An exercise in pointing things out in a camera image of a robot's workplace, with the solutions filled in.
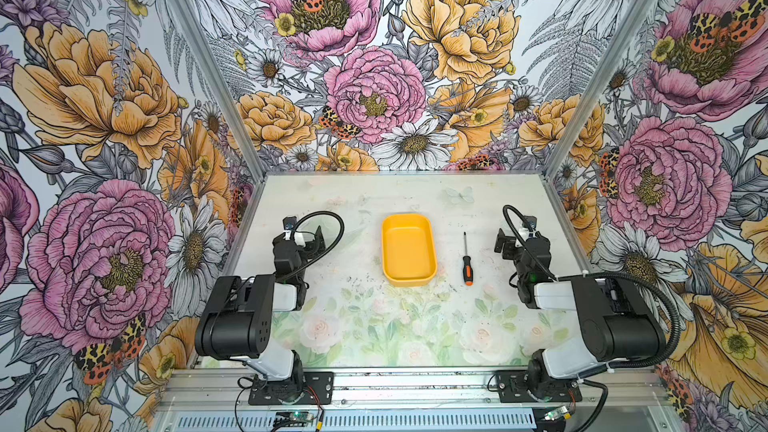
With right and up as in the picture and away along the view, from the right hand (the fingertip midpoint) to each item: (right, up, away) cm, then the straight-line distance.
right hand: (516, 237), depth 94 cm
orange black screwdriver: (-15, -9, 0) cm, 18 cm away
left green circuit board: (-59, -39, -23) cm, 75 cm away
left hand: (-65, +1, 0) cm, 65 cm away
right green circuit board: (0, -39, -22) cm, 45 cm away
